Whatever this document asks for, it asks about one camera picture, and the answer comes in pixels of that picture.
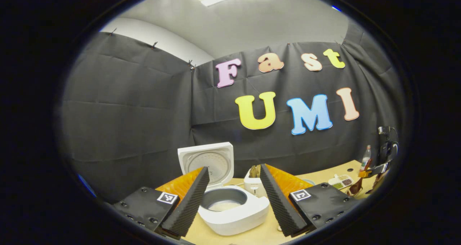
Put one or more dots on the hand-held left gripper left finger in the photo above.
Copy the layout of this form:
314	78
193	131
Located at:
189	209

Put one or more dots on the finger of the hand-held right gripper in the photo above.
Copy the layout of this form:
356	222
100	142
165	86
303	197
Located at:
374	170
374	183

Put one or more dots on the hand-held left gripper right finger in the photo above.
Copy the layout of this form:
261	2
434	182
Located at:
281	209

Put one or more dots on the white rice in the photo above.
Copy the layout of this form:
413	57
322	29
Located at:
225	206

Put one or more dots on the white rice cooker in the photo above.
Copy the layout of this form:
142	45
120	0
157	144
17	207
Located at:
234	219

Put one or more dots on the clear plastic water bottle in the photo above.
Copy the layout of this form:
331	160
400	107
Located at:
365	160

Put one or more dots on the white divided bean dish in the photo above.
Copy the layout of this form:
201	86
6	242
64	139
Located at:
341	182

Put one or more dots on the white toaster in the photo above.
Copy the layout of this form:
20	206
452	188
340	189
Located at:
254	187

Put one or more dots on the pale green plate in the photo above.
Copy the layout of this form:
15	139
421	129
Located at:
309	182

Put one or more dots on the brown toast slice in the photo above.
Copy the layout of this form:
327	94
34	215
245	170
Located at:
254	171

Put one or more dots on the black backdrop cloth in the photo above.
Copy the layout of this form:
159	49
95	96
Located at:
126	122

